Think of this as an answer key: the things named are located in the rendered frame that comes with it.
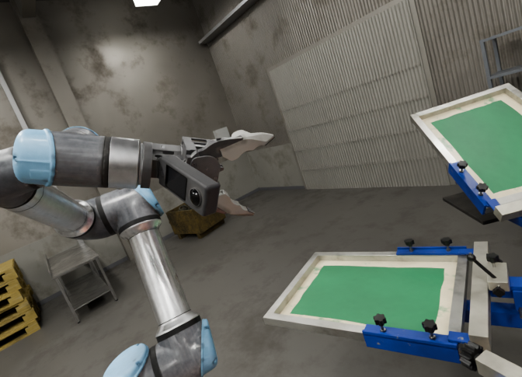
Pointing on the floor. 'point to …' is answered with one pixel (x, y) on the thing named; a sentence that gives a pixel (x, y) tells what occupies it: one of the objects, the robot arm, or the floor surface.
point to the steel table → (76, 255)
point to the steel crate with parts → (193, 221)
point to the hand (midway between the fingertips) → (266, 179)
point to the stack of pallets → (16, 305)
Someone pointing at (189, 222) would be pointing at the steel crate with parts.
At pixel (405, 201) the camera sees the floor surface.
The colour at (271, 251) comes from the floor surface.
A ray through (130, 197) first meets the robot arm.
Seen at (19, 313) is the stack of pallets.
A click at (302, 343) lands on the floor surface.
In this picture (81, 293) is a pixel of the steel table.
